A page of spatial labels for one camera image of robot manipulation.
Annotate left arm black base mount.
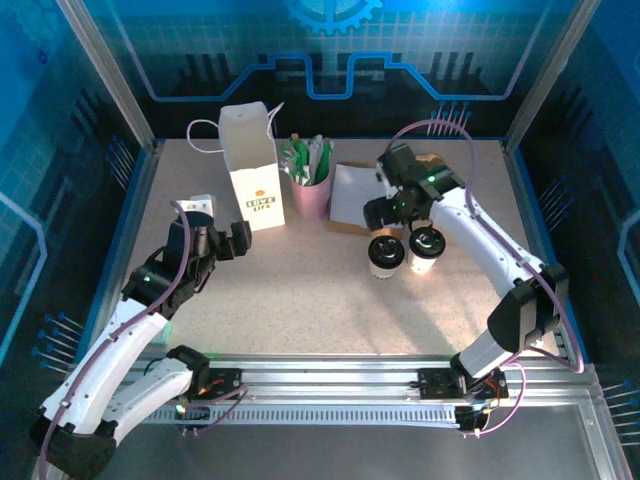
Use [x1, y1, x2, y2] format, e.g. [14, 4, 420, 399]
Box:
[197, 367, 245, 401]

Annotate small controller board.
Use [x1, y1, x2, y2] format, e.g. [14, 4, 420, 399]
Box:
[172, 399, 212, 437]
[455, 404, 496, 439]

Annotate slotted cable duct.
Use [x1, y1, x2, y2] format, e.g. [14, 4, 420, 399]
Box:
[144, 404, 464, 427]

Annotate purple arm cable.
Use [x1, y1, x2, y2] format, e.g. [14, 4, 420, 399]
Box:
[384, 119, 586, 440]
[34, 199, 249, 480]

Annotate white paper napkin stack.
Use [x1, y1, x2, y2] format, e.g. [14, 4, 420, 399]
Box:
[329, 163, 386, 224]

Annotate aluminium rail beam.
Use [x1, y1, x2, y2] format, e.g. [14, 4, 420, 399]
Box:
[124, 353, 601, 407]

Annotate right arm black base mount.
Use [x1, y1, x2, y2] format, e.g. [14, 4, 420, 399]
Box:
[417, 367, 510, 401]

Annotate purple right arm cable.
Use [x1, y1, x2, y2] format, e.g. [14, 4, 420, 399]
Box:
[384, 119, 586, 440]

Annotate white paper coffee cup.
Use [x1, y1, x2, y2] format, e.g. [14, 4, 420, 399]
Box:
[368, 235, 406, 281]
[408, 224, 445, 275]

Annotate pink straw holder cup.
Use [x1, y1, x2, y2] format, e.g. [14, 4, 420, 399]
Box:
[291, 169, 332, 221]

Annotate white printed paper bag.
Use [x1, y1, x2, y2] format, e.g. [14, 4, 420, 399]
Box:
[186, 101, 287, 232]

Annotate brown pulp cup carrier stack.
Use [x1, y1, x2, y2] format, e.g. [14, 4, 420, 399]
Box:
[412, 152, 469, 201]

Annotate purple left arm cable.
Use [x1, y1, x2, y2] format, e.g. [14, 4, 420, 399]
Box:
[34, 199, 249, 480]

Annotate aluminium frame post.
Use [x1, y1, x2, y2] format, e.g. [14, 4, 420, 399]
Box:
[501, 0, 605, 154]
[55, 0, 160, 151]

